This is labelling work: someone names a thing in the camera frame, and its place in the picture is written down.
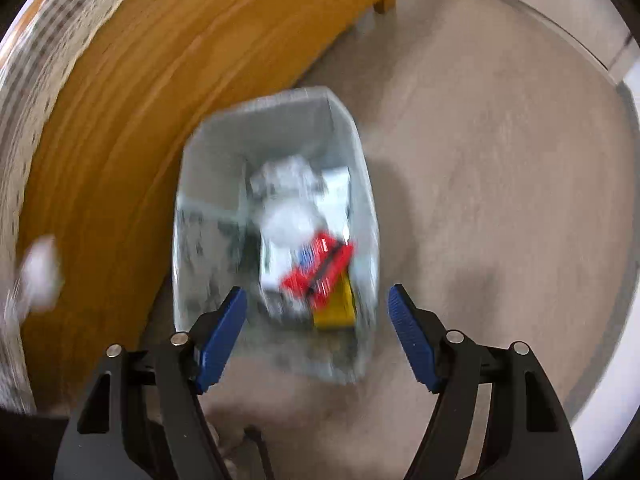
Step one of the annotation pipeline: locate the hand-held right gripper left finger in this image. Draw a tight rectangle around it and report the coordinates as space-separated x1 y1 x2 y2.
52 286 248 480

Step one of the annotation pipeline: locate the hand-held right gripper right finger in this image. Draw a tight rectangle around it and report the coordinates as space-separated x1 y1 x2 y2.
388 284 585 480

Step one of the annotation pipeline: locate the yellow snack packet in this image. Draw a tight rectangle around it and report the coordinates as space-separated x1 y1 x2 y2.
312 270 357 331

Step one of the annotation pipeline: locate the red and dark snack wrapper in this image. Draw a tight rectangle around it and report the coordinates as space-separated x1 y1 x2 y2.
280 230 356 311

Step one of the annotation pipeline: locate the grey plastic bin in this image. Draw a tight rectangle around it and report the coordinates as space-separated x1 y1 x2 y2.
171 86 381 386

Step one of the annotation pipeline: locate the white snack packet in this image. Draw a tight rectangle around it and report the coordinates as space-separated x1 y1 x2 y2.
259 166 354 318

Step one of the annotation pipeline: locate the small white tissue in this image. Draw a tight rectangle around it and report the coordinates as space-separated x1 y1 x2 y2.
17 234 67 313

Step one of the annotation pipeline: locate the brown checked blanket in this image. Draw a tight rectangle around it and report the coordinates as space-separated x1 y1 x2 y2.
0 0 162 411

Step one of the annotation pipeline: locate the wooden bed frame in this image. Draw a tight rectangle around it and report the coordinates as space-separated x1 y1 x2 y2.
15 0 398 421

